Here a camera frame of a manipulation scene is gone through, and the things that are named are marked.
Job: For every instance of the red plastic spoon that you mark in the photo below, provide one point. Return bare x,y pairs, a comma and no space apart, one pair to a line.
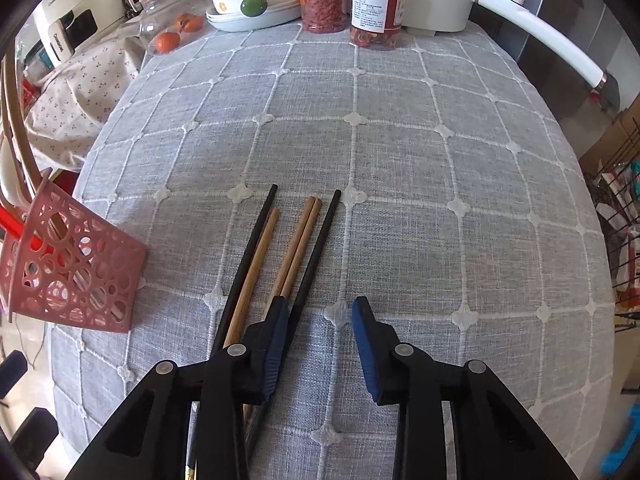
15,225

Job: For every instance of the pink perforated utensil holder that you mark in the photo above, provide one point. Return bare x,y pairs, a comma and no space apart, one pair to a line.
90,280

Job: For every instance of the grey refrigerator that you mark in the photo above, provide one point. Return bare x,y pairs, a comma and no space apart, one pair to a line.
560,0

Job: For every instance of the brown cardboard box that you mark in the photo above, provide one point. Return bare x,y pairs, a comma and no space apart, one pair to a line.
605,145

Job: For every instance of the green lime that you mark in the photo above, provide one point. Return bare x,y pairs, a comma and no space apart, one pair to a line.
253,6

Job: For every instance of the white electric cooking pot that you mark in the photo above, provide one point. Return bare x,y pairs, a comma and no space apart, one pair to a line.
440,0

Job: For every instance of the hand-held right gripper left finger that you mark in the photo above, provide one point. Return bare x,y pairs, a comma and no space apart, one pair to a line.
275,350

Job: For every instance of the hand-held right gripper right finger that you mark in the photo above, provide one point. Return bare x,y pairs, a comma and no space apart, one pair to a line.
367,350

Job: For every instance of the white air fryer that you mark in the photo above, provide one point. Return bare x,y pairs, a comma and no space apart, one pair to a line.
55,25

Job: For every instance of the bundle of wooden chopsticks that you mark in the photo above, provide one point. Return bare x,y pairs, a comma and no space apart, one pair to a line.
250,255

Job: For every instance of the clear glass jar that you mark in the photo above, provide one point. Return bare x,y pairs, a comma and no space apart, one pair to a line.
150,10

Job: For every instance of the white plastic spoon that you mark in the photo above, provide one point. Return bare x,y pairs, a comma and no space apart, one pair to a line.
5,175

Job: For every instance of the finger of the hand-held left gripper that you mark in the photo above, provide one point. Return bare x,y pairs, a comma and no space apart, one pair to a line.
32,435
12,372

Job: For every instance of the small tangerine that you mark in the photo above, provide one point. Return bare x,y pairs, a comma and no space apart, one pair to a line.
166,43
191,23

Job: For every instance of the grey checked tablecloth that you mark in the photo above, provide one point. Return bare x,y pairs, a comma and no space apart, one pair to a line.
425,210

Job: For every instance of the labelled jar of dried fruit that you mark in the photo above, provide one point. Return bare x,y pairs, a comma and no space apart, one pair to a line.
372,10

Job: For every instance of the cream floral cloth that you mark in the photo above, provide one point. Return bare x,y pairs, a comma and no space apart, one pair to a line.
75,100

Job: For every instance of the white plate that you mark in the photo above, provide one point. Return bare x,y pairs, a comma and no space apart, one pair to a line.
280,17

